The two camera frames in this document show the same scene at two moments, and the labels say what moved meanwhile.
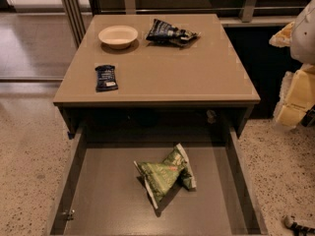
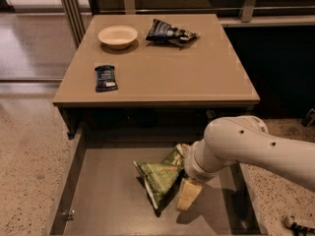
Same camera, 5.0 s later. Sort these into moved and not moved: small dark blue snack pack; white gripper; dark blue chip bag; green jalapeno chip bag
Moved: white gripper
Not moved: small dark blue snack pack; dark blue chip bag; green jalapeno chip bag
